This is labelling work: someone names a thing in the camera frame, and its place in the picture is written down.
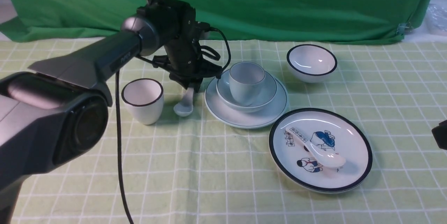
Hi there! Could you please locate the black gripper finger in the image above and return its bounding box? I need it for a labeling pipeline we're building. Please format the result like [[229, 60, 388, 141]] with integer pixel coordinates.
[[189, 79, 203, 93]]

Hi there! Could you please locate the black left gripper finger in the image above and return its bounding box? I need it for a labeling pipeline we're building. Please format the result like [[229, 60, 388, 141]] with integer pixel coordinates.
[[177, 79, 190, 89]]

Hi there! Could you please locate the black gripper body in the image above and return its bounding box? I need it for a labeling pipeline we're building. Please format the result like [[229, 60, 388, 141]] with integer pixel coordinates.
[[138, 0, 224, 82]]

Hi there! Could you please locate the pale blue ceramic spoon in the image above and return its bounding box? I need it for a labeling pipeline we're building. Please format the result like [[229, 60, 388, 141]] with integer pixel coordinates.
[[173, 87, 194, 117]]

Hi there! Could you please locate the pale blue cup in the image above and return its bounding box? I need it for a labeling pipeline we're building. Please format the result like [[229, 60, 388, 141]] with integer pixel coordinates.
[[229, 61, 266, 106]]

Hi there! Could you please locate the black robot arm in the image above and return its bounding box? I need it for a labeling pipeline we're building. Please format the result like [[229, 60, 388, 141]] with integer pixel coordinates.
[[0, 0, 225, 224]]

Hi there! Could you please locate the pale blue bowl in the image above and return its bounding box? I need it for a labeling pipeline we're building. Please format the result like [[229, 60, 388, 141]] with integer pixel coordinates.
[[216, 71, 277, 113]]

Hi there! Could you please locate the white cup black rim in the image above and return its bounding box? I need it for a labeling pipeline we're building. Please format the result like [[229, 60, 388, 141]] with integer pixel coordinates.
[[121, 78, 164, 125]]

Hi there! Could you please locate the pale blue large plate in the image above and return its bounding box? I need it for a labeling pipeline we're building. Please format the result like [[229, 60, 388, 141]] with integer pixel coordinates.
[[204, 77, 289, 129]]

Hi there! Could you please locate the green checkered tablecloth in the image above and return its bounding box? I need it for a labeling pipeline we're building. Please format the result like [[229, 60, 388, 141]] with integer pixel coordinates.
[[0, 39, 447, 224]]

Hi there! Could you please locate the white bowl black rim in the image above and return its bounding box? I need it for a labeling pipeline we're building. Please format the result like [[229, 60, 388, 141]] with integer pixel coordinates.
[[286, 44, 338, 83]]

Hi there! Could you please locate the white illustrated spoon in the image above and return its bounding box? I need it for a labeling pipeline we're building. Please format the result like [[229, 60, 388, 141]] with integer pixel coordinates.
[[286, 126, 346, 169]]

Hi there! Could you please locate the white illustrated plate black rim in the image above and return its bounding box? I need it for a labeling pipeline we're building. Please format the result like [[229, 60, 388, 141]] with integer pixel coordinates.
[[269, 108, 373, 194]]

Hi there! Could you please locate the green backdrop cloth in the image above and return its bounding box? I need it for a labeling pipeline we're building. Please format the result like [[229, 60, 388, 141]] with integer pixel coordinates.
[[1, 0, 430, 44]]

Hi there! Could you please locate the metal clip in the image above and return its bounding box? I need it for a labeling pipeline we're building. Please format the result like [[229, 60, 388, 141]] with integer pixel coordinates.
[[396, 22, 414, 35]]

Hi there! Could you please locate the black right gripper tip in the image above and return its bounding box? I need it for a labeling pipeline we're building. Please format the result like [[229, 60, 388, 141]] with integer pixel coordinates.
[[431, 120, 447, 150]]

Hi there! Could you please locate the black cable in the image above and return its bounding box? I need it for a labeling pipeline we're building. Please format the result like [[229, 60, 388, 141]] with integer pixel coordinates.
[[115, 0, 232, 224]]

